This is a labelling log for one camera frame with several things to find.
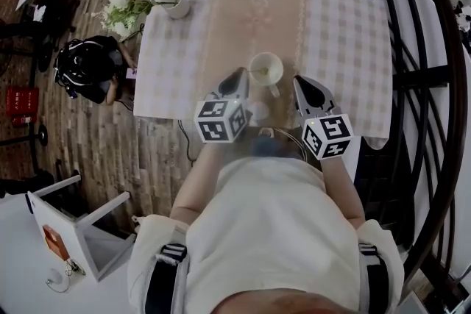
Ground small white round device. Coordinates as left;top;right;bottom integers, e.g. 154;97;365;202
45;268;71;294

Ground red box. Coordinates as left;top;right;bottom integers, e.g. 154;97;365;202
4;85;40;123

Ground red fire extinguisher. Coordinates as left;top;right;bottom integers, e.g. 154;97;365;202
10;115;35;129

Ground black metal railing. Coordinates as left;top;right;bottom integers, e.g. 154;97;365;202
323;0;471;306

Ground white cup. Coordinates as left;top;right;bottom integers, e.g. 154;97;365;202
249;51;286;99

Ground person's leg in jeans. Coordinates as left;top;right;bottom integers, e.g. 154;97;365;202
251;135;301;161

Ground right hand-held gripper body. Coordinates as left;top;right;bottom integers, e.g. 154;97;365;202
300;105;355;161

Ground white vase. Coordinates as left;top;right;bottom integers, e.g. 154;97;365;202
161;0;192;21

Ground large white table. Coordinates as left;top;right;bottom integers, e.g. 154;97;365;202
0;174;138;314

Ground table with checkered cloth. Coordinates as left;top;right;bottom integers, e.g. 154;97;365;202
132;0;394;151

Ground orange box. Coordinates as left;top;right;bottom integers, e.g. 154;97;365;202
41;224;71;263

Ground person's right forearm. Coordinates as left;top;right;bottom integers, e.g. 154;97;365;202
319;155;366;229

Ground person's torso in white top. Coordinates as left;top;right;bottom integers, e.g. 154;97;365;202
127;156;406;314

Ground white artificial flowers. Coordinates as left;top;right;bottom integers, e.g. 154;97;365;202
96;0;156;42

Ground black stand with round base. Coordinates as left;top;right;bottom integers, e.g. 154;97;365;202
0;124;49;149

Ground person's left forearm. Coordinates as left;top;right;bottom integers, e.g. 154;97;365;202
170;140;230;226

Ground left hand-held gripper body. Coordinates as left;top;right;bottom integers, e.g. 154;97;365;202
194;93;255;143

